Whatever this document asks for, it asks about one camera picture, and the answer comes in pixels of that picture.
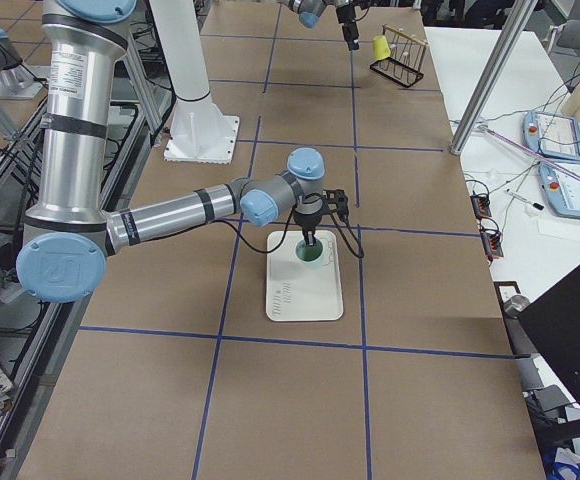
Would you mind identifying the upper orange connector box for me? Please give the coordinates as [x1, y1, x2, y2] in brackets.
[470, 193, 492, 220]

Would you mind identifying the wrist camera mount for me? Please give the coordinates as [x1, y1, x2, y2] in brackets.
[322, 189, 349, 224]

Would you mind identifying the pink rod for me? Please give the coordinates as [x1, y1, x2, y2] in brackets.
[477, 125, 580, 183]

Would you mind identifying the black marker pen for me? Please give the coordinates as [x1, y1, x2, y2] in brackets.
[505, 189, 545, 211]

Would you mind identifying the yellow cup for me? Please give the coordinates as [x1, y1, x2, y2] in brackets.
[372, 35, 391, 61]

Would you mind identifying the black wire cup rack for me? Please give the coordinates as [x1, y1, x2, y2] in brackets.
[370, 24, 428, 88]

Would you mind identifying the silver metal cylinder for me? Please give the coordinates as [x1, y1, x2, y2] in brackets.
[502, 294, 531, 319]

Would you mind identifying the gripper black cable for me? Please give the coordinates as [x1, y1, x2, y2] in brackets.
[219, 199, 365, 259]

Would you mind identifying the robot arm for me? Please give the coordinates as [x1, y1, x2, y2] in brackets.
[279, 0, 371, 51]
[16, 1, 325, 303]

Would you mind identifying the orange connector box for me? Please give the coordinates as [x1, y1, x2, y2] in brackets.
[470, 193, 492, 220]
[480, 229, 504, 261]

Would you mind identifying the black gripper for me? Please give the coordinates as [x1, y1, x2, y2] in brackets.
[293, 197, 323, 246]
[334, 0, 370, 50]

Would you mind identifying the white camera pole base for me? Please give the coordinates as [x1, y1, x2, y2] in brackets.
[150, 0, 240, 164]

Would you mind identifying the aluminium frame post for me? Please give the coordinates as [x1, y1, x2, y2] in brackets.
[450, 0, 538, 156]

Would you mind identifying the pale green cup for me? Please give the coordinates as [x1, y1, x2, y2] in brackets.
[295, 239, 323, 262]

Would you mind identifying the lower orange connector box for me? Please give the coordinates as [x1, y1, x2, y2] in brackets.
[480, 229, 504, 261]

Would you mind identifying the black laptop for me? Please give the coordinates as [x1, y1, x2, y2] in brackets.
[518, 264, 580, 404]

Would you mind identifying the teach pendant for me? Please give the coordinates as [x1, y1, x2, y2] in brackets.
[522, 110, 580, 161]
[538, 160, 580, 219]

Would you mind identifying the lower teach pendant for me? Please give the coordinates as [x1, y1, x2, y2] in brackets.
[538, 160, 580, 219]

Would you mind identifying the brown paper table cover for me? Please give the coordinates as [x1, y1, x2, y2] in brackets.
[19, 2, 543, 479]

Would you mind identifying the cream bear tray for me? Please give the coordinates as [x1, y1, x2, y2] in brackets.
[265, 230, 344, 322]

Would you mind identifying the upper teach pendant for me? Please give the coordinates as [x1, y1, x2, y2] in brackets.
[522, 110, 580, 161]

